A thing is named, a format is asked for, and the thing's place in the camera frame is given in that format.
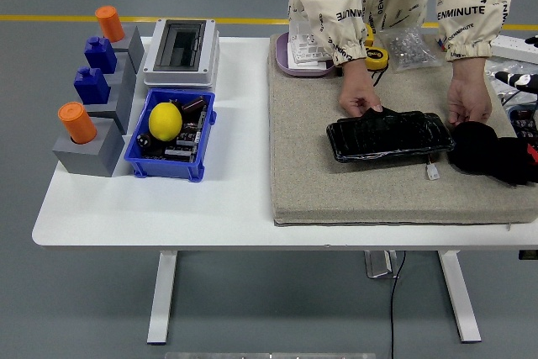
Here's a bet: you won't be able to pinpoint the person's left hand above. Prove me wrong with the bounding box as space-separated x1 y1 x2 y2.
446 77 493 127

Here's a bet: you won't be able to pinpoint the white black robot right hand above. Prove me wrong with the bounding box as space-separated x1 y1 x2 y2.
493 71 538 92

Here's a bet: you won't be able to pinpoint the person's right hand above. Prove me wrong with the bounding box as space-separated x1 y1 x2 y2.
338 59 384 117

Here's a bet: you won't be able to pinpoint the black rag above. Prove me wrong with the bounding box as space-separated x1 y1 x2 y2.
446 121 538 187

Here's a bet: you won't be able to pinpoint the glossy black panel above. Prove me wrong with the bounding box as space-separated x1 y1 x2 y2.
326 107 456 163

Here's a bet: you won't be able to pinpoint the clear bags of small parts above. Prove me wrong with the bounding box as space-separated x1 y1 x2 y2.
483 60 538 99

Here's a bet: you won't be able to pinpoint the white perforated bar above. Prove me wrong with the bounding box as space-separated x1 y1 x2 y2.
490 34 538 65

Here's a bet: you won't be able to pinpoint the yellow tape measure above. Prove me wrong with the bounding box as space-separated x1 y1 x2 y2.
363 24 389 70

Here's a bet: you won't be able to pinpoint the pale dish with dark parts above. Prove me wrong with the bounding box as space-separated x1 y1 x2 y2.
506 106 538 141

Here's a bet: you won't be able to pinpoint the clear bag of screws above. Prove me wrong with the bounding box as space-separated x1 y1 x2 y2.
377 25 445 73

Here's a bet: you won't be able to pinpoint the white plastic socket parts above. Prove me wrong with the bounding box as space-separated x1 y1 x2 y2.
287 18 333 68

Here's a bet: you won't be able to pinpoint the purple tray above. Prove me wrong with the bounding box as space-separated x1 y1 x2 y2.
275 32 337 78

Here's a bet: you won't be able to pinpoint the grey-brown mat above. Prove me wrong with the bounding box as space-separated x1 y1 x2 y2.
267 32 538 228

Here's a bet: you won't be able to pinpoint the dark brown cylinder capacitor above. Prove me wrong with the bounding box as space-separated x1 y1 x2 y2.
181 96 207 115

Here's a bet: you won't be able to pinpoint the metal box under table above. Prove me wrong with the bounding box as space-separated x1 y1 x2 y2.
363 251 400 279

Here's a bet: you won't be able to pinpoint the dark circuit board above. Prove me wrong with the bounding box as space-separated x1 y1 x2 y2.
136 96 209 165

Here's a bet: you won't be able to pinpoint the yellow lemon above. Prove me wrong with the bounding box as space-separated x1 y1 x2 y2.
147 101 183 142

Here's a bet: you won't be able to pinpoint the white table leg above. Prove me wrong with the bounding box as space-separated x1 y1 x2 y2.
145 251 179 346
436 251 483 343

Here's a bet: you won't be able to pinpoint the blue plastic bin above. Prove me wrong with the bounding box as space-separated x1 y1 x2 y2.
124 88 218 183

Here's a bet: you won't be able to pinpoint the grey block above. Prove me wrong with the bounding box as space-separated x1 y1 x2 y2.
98 24 145 75
51 117 126 178

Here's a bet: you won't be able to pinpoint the orange cylinder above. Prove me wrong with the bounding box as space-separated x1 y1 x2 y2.
94 5 126 44
57 102 98 145

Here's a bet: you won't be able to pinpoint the blue bottle-shaped block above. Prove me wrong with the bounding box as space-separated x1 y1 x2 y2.
82 36 118 75
72 66 111 106

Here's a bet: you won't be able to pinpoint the thin black cable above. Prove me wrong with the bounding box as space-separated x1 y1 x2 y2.
502 89 538 108

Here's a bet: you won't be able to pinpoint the grey electrical enclosure box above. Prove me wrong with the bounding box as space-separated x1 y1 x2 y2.
142 18 221 91

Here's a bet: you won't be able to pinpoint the black floor cable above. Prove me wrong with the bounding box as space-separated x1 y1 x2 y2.
388 251 408 359

